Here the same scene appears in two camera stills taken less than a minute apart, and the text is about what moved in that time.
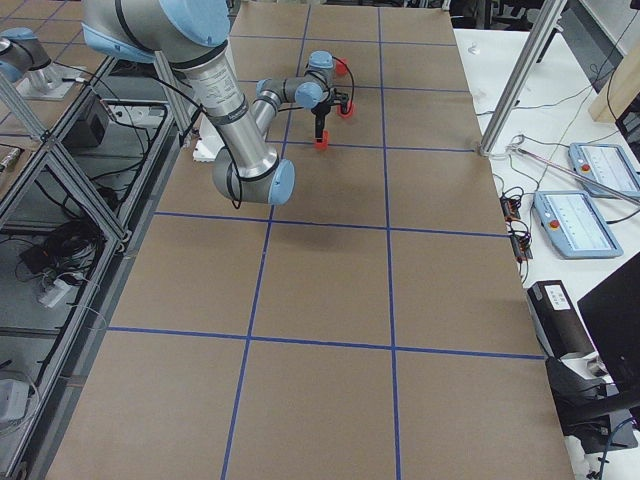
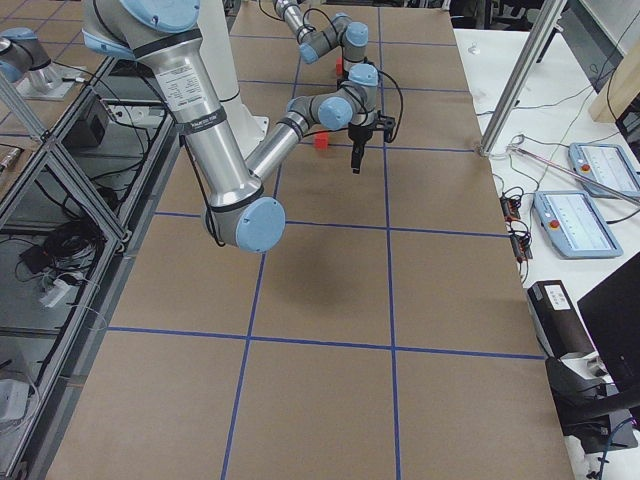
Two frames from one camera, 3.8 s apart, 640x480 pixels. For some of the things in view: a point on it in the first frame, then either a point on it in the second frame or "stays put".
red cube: [321, 146] stays put
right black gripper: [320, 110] -> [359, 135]
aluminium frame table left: [73, 204] stays put
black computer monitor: [592, 413] stays put
